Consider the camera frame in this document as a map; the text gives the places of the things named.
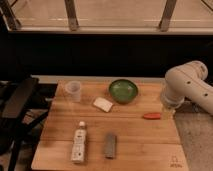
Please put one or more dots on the white bottle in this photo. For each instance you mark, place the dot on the white bottle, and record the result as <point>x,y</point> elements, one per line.
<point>79,144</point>

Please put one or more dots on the black chair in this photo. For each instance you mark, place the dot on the black chair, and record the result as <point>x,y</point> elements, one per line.
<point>11,123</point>

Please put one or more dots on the wooden cutting board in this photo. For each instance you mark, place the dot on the wooden cutting board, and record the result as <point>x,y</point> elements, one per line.
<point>142,145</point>

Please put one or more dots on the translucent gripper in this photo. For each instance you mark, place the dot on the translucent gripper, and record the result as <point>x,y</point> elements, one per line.
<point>167,113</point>

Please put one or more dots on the grey rectangular block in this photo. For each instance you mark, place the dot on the grey rectangular block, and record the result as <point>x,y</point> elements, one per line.
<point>110,146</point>

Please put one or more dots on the green ceramic bowl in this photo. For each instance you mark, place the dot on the green ceramic bowl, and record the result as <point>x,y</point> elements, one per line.
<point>123,91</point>

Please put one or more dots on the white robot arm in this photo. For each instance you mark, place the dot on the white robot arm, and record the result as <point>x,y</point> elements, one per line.
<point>187,81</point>

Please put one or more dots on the clear plastic measuring cup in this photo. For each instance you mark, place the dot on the clear plastic measuring cup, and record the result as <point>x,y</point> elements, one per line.
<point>73,88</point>

